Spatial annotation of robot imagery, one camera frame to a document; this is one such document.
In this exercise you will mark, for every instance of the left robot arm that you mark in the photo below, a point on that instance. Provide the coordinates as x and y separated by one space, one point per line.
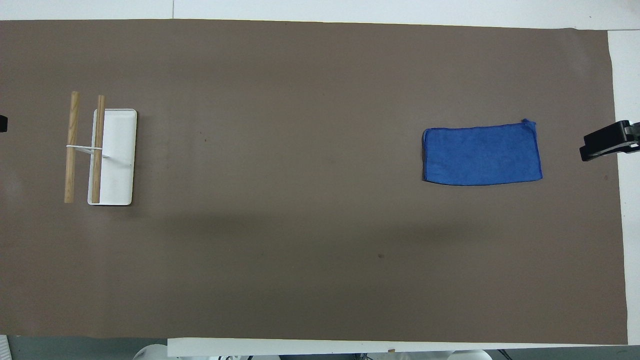
150 353

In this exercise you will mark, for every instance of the blue towel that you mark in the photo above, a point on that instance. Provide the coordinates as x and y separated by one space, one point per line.
482 156

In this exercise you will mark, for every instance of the white rack with wooden bars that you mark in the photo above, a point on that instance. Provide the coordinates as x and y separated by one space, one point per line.
117 150

